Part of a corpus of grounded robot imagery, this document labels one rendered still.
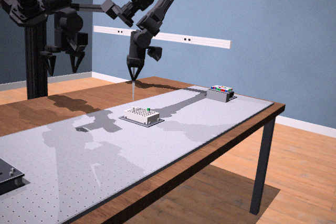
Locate grey slotted rack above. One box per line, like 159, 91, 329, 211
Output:
206, 89, 230, 103

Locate white tube carrier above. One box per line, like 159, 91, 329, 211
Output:
124, 107, 160, 124

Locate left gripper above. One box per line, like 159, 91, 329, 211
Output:
127, 44, 144, 81

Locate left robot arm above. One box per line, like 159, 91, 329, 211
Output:
116, 0, 174, 61

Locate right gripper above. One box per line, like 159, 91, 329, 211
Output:
40, 29, 85, 76

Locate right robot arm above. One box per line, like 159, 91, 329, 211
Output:
11, 0, 88, 52

